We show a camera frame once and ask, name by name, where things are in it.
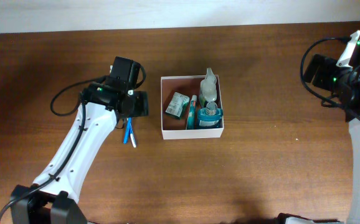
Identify green white soap box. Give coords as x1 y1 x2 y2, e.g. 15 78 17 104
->
164 92 190 119

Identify green white toothpaste tube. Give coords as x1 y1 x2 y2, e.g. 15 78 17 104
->
186 95 197 130

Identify clear green-label sanitizer bottle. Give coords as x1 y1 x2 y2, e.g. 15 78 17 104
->
199 67 217 108

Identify blue mouthwash bottle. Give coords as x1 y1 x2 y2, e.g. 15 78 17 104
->
196 102 223 129

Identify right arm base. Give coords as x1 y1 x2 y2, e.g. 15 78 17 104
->
275 213 344 224

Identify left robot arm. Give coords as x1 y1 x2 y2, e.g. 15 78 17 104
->
0 57 149 224

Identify blue disposable razor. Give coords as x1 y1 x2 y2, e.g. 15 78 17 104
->
123 118 131 144

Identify blue toothbrush with cap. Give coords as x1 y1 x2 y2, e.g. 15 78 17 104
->
128 118 137 148

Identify pink open cardboard box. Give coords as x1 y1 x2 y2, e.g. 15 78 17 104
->
160 75 224 140

